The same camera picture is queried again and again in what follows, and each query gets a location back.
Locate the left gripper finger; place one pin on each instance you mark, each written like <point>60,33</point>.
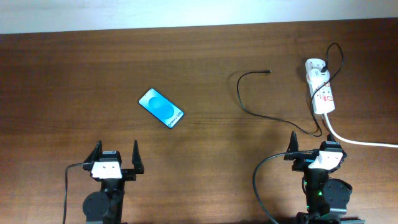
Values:
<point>95,154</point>
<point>136,157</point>

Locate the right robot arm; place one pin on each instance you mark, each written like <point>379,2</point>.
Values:
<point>326,198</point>

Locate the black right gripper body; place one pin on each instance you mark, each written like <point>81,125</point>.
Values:
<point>302,164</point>

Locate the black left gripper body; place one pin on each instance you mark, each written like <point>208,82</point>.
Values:
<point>127,174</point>

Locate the blue-screen Samsung smartphone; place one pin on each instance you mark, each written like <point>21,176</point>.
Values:
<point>161,108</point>

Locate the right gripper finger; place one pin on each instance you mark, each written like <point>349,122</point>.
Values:
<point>293,143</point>
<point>330,138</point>

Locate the white power strip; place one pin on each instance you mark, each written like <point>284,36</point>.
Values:
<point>323,102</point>

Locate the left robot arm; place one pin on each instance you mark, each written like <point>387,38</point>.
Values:
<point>106,205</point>

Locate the white USB charger adapter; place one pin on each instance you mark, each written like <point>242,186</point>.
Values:
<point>316,76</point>

